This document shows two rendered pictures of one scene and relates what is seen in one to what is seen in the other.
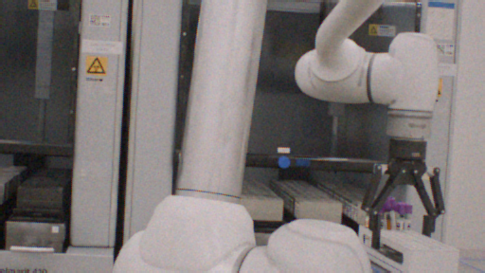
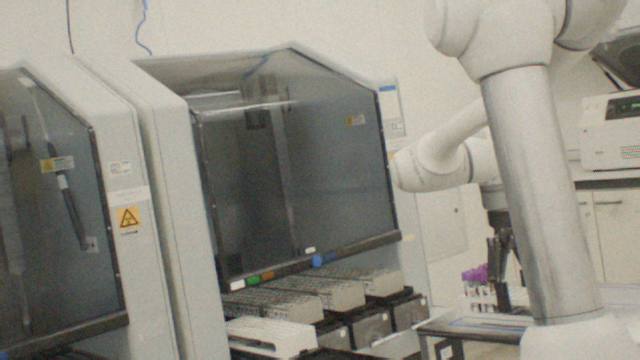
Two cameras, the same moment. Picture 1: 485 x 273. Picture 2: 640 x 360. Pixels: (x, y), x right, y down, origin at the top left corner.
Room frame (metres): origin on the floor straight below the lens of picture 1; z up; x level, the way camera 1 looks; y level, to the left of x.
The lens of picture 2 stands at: (0.65, 0.92, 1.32)
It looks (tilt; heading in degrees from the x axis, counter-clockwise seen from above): 3 degrees down; 328
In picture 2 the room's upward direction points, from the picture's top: 9 degrees counter-clockwise
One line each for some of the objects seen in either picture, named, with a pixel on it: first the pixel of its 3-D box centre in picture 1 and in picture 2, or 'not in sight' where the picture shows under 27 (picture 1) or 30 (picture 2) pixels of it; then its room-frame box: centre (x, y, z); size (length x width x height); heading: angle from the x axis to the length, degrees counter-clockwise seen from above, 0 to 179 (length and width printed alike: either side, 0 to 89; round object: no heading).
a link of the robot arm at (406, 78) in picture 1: (406, 71); (488, 149); (1.88, -0.33, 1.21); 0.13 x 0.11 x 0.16; 66
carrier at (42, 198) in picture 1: (40, 200); not in sight; (2.30, 0.48, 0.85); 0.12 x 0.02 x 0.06; 96
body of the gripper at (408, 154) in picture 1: (406, 161); (506, 228); (1.87, -0.34, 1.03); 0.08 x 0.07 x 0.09; 102
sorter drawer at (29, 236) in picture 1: (47, 214); not in sight; (2.53, 0.51, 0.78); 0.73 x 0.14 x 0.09; 6
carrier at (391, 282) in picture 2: (377, 216); (386, 284); (2.39, -0.37, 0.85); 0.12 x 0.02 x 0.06; 95
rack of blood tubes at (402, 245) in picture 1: (404, 252); (527, 307); (1.85, -0.35, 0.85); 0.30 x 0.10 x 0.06; 12
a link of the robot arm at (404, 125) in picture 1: (409, 125); (501, 196); (1.87, -0.34, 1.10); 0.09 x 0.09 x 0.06
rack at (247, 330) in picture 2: not in sight; (264, 338); (2.31, 0.08, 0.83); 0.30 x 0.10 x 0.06; 6
